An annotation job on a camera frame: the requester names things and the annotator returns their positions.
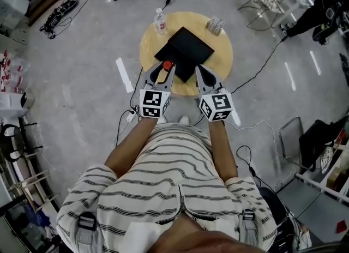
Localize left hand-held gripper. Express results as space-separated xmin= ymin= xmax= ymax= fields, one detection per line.
xmin=139 ymin=62 xmax=177 ymax=119

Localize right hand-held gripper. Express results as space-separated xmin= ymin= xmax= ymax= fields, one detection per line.
xmin=194 ymin=64 xmax=234 ymax=123

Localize black square box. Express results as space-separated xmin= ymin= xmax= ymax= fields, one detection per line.
xmin=154 ymin=26 xmax=215 ymax=83

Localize person's left forearm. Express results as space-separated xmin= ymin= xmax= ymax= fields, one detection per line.
xmin=104 ymin=116 xmax=159 ymax=179

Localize person's right forearm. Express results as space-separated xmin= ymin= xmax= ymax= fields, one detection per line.
xmin=208 ymin=120 xmax=239 ymax=182

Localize small pale card box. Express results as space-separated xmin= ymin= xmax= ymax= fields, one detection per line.
xmin=206 ymin=15 xmax=225 ymax=37

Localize round wooden side table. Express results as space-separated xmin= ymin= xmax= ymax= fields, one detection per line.
xmin=139 ymin=11 xmax=234 ymax=97

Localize long white flat strip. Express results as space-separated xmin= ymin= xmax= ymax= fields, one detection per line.
xmin=115 ymin=57 xmax=135 ymax=94

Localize white power strip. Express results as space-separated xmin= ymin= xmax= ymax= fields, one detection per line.
xmin=124 ymin=107 xmax=137 ymax=123

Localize clear plastic water bottle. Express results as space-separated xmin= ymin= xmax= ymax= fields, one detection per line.
xmin=153 ymin=8 xmax=168 ymax=35

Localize person's striped cream shirt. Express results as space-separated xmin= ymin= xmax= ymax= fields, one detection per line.
xmin=56 ymin=123 xmax=278 ymax=253

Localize black bag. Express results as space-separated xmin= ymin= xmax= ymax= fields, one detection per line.
xmin=298 ymin=115 xmax=349 ymax=173

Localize black round metal stool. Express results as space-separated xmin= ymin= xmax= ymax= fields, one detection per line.
xmin=0 ymin=115 xmax=44 ymax=163

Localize black power cable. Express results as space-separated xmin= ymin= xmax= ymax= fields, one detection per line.
xmin=129 ymin=67 xmax=143 ymax=111
xmin=230 ymin=35 xmax=287 ymax=95

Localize chrome frame chair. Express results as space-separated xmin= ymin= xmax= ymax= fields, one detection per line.
xmin=278 ymin=116 xmax=315 ymax=171

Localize black gear bundle with cables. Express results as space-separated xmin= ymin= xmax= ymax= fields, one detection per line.
xmin=39 ymin=0 xmax=80 ymax=39

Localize grey harness strap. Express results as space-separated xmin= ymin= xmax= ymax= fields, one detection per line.
xmin=75 ymin=211 xmax=102 ymax=253
xmin=238 ymin=208 xmax=260 ymax=247

